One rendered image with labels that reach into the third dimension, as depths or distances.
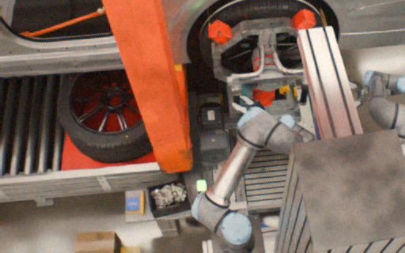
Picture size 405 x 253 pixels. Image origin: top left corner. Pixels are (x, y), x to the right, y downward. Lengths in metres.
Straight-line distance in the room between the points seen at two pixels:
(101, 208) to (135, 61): 1.62
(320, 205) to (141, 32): 0.93
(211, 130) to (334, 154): 1.91
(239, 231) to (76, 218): 1.49
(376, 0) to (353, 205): 1.65
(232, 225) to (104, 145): 1.09
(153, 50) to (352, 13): 1.18
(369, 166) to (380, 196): 0.07
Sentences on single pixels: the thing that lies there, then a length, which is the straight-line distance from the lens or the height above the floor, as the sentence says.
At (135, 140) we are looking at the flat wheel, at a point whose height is 0.49.
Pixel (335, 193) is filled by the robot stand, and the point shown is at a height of 2.03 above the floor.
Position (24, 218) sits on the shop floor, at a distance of 3.53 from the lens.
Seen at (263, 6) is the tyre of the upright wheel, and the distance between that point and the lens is 2.53.
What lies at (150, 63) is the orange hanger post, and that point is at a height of 1.52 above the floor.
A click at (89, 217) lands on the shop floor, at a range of 3.40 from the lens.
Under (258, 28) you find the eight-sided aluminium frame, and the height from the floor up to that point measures 1.12.
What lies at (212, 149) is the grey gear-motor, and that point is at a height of 0.40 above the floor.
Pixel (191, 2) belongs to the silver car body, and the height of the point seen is 1.23.
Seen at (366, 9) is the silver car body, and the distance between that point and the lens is 2.70.
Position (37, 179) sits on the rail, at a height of 0.39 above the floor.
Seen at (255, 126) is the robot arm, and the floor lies 1.29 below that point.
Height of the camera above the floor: 3.10
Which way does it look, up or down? 58 degrees down
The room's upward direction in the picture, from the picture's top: 3 degrees clockwise
